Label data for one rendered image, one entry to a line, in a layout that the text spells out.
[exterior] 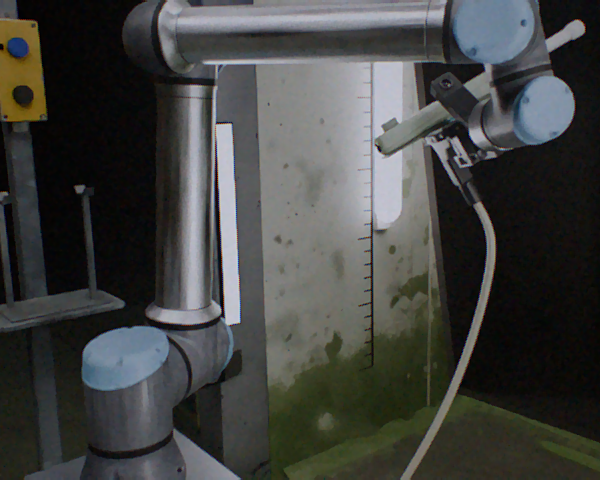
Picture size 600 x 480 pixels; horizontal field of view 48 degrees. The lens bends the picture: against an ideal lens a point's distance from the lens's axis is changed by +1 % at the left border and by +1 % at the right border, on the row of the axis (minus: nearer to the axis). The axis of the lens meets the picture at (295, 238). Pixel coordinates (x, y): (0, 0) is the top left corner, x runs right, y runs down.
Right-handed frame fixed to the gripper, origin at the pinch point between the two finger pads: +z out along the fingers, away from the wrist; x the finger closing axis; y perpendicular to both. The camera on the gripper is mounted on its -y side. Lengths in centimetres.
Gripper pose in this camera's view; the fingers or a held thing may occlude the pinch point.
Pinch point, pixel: (436, 130)
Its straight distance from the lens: 136.7
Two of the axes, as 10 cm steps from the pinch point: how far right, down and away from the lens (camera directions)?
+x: 8.2, -5.4, 1.6
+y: 5.3, 8.4, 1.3
